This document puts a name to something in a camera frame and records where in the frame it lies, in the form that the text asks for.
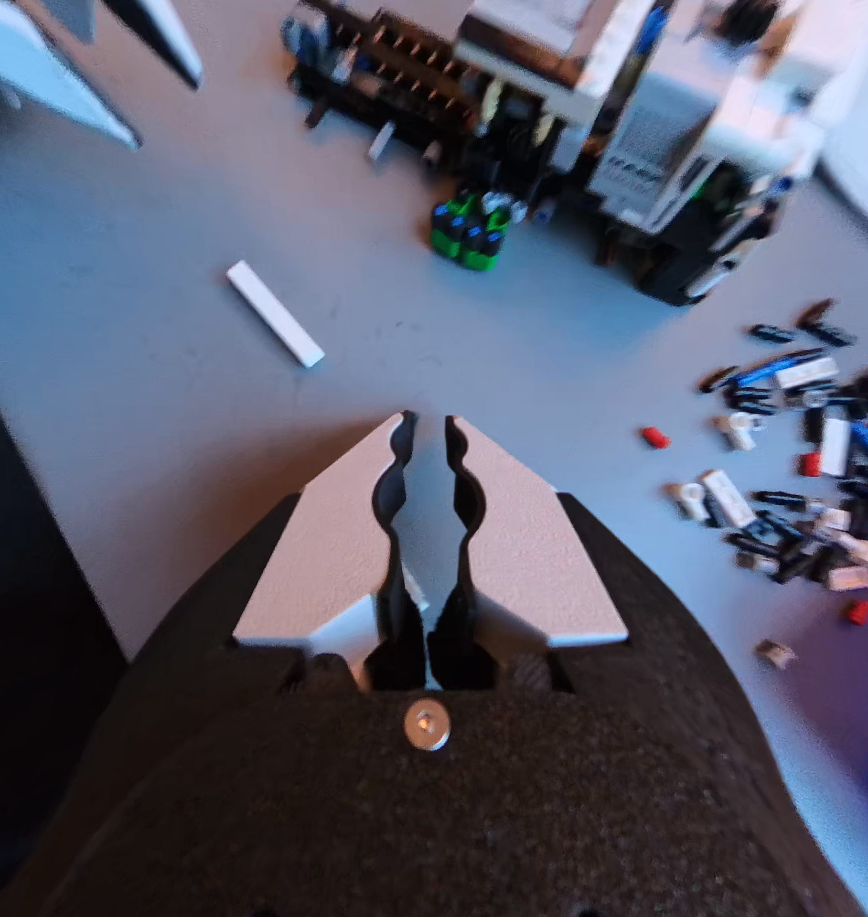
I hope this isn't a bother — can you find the green and black lego module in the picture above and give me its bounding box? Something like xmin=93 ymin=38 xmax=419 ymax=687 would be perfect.
xmin=429 ymin=190 xmax=514 ymax=273

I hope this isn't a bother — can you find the black and white lego truck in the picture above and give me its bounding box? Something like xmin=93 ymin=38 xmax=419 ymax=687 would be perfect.
xmin=283 ymin=0 xmax=836 ymax=309

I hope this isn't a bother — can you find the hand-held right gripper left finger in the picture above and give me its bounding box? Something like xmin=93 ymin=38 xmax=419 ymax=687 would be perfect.
xmin=232 ymin=410 xmax=429 ymax=692

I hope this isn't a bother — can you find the pile of loose lego pieces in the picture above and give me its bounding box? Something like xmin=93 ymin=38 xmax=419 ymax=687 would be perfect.
xmin=699 ymin=299 xmax=868 ymax=596

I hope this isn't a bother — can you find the white flat lego tile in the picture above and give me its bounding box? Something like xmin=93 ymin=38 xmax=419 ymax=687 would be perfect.
xmin=699 ymin=469 xmax=758 ymax=529

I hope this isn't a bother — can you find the long white lego beam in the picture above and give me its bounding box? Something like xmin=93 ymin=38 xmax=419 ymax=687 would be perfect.
xmin=226 ymin=259 xmax=326 ymax=369

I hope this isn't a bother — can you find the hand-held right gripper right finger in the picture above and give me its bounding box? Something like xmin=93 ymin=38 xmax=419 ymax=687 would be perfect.
xmin=428 ymin=414 xmax=630 ymax=690

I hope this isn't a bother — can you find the white lego connector piece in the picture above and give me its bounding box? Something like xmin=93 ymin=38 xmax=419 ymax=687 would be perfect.
xmin=666 ymin=480 xmax=711 ymax=523
xmin=716 ymin=411 xmax=765 ymax=453

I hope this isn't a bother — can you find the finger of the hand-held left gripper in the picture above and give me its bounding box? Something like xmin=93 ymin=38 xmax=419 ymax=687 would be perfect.
xmin=100 ymin=0 xmax=205 ymax=91
xmin=0 ymin=0 xmax=142 ymax=151

